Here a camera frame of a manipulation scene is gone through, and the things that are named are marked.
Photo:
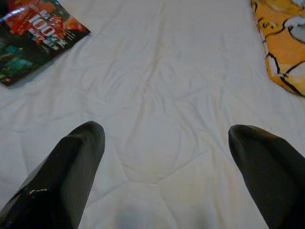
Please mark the dark glossy magazine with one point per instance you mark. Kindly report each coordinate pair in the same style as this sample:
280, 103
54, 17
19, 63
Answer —
35, 35

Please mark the white quilted bed cover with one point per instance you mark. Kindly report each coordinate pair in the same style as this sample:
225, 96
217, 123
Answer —
166, 83

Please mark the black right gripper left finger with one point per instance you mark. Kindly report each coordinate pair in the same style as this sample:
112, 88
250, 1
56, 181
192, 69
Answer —
59, 181

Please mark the yellow egg cartoon blanket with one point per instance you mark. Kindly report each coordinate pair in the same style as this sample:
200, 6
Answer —
283, 43

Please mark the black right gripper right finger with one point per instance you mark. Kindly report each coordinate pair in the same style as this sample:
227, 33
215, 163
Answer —
274, 176

